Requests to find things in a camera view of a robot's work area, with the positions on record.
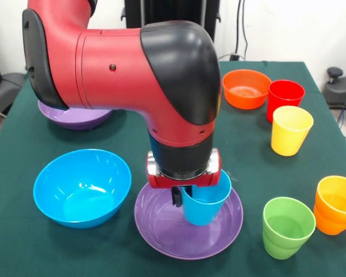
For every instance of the orange-red plastic bowl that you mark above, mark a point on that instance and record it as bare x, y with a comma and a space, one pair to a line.
245, 98

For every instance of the deep purple plastic bowl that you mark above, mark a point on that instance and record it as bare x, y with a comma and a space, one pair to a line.
75, 118

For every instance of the black power plug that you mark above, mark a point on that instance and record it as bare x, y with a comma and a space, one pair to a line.
234, 57

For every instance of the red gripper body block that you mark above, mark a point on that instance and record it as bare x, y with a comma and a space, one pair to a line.
184, 182

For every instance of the red plastic cup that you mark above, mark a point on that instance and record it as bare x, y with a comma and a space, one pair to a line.
285, 95

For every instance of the dark green tablecloth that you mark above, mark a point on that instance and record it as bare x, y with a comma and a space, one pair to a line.
248, 161

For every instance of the yellow plastic cup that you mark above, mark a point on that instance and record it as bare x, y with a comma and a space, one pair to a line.
289, 135

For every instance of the blue plastic cup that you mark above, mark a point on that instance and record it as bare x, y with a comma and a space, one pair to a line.
202, 213

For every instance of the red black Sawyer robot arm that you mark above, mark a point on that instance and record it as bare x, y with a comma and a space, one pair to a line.
103, 72

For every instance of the orange plastic cup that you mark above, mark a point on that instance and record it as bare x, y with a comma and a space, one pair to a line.
331, 213

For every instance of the green plastic cup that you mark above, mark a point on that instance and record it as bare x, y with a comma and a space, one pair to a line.
285, 242

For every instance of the grey pedestal foot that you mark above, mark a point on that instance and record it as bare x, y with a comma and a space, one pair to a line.
3, 89
337, 92

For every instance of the blue plastic bowl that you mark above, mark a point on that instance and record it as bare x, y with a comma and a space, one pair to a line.
83, 199

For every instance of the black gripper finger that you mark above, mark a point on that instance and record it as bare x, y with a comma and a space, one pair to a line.
176, 197
187, 190

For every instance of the shallow purple plastic bowl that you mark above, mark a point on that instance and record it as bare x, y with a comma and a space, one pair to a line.
190, 242

